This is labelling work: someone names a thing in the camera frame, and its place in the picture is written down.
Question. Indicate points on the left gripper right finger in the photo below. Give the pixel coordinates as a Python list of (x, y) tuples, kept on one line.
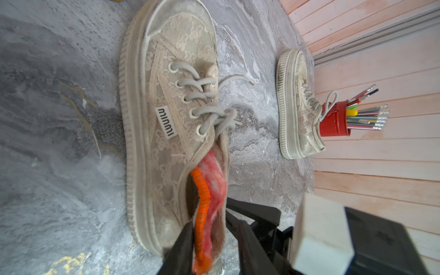
[(252, 258)]

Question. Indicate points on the beige sneaker one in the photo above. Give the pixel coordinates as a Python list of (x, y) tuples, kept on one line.
[(300, 111), (169, 88)]

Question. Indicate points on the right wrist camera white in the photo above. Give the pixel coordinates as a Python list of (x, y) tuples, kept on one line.
[(322, 243)]

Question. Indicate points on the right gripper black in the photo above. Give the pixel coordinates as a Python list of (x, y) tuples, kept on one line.
[(382, 247)]

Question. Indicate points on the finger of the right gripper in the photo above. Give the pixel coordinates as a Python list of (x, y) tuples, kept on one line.
[(266, 218)]

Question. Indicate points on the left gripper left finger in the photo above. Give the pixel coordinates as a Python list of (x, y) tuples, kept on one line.
[(179, 260)]

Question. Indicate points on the red pencil cup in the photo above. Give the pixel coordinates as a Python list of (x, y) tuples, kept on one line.
[(335, 121)]

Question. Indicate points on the coloured pencils bunch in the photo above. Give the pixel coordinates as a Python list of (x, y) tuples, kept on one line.
[(372, 118)]

